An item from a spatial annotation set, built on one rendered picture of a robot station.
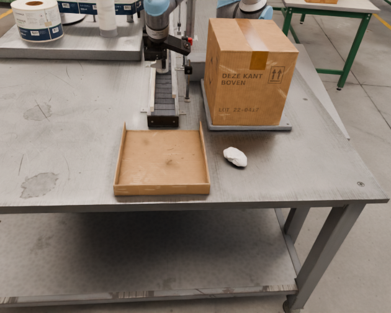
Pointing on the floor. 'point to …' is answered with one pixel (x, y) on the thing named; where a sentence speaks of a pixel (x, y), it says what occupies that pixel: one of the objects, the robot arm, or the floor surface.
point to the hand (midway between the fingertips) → (164, 67)
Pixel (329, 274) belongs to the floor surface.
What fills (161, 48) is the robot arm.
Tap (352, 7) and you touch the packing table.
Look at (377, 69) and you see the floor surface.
